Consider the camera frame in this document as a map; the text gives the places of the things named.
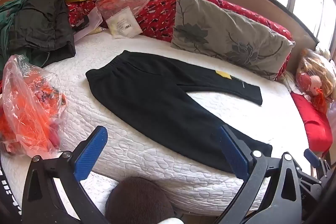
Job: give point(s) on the yellow packet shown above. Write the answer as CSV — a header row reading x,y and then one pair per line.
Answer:
x,y
95,30

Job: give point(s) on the white paper sheet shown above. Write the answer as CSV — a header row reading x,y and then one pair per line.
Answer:
x,y
92,20

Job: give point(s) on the black pants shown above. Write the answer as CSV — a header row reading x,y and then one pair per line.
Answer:
x,y
157,98

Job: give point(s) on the person's brown trouser leg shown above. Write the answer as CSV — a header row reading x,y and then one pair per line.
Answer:
x,y
136,200

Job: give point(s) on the white quilted mattress cover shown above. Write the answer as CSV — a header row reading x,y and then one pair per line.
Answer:
x,y
110,134

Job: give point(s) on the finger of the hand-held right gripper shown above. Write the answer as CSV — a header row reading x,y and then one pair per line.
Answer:
x,y
313,158

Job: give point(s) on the white packet with barcode label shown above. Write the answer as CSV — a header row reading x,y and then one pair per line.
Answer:
x,y
122,23

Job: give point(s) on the plain red cloth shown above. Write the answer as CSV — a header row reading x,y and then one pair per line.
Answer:
x,y
313,121

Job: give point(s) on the grey floral pillow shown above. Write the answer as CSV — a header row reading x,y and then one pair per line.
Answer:
x,y
225,29

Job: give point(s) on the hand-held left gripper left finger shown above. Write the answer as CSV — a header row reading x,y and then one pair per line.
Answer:
x,y
90,153

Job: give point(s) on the green garment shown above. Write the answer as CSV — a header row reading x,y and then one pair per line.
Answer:
x,y
5,29

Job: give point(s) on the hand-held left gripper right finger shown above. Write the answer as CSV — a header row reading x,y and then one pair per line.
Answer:
x,y
235,153

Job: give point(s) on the dark jacket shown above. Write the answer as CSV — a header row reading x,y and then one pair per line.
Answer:
x,y
42,22

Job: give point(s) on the plastic bag with orange cloth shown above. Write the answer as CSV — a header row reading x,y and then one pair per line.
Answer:
x,y
29,113

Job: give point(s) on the doll with orange hair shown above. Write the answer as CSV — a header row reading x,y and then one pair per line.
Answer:
x,y
315,77

